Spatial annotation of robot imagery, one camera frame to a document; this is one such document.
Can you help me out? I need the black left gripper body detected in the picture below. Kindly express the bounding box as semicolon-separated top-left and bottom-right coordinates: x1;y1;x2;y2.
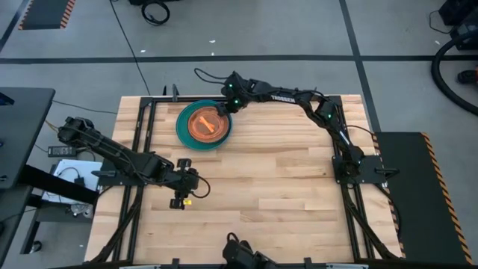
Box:
171;167;201;200

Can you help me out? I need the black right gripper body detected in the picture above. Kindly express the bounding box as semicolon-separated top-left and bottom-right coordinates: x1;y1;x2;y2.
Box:
223;95;243;114

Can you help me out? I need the dark teal plastic plate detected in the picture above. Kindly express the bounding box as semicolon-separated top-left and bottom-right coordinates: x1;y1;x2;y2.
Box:
176;99;234;152

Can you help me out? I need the white paper sheet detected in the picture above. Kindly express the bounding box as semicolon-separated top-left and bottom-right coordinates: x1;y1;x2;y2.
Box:
40;158;104;205

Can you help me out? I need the grey round metal part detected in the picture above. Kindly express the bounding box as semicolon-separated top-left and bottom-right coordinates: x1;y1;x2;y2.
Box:
66;203;93;218

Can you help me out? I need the black side table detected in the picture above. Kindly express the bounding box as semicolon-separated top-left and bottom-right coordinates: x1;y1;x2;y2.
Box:
0;164;100;269

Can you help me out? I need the black power adapter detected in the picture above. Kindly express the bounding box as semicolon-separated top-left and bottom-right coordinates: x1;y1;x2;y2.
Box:
47;145;78;158

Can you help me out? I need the black desk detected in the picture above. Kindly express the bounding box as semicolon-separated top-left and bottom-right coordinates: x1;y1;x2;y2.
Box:
0;87;57;191

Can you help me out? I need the black hazard-striped floor mat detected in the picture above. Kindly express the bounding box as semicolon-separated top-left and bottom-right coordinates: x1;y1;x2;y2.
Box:
17;0;77;31
374;130;476;267

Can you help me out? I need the black floor object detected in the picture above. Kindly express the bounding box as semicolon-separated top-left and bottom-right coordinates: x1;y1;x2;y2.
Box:
456;68;478;85

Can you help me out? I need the black floor equipment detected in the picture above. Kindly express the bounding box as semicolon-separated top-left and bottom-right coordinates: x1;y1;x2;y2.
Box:
438;0;478;52

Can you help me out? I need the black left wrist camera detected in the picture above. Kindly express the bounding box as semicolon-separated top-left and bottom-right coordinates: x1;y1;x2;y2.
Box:
185;168;201;188

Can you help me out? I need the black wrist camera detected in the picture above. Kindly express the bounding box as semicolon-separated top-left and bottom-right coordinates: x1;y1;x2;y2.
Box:
223;71;242;93
185;168;201;188

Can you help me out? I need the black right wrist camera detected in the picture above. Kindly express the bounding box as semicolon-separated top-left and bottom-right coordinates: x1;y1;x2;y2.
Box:
223;71;242;93

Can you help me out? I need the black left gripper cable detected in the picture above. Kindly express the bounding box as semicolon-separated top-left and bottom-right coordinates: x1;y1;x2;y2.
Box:
188;173;212;200

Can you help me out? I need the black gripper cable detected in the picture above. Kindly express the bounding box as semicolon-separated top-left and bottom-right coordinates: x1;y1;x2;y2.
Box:
193;67;229;85
188;173;212;200

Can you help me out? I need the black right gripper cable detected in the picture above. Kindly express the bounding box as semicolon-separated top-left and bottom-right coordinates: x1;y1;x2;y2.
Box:
193;67;229;85

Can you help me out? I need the black clamp handle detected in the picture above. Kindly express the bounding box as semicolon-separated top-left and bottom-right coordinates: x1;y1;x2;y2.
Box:
161;83;181;102

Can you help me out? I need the coiled black cable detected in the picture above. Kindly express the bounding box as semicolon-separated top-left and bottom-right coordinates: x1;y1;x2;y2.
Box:
140;0;171;27

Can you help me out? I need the thin dark floor cable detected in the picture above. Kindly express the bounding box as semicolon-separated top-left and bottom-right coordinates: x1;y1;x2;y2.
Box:
52;99;119;115

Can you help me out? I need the long black floor cable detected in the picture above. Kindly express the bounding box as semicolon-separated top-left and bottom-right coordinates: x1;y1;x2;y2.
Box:
109;0;151;96

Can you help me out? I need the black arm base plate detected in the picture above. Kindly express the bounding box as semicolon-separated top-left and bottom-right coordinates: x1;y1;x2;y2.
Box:
331;154;400;185

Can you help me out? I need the thick black hose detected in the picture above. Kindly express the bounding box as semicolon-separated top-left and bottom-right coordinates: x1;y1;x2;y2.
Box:
430;31;478;117

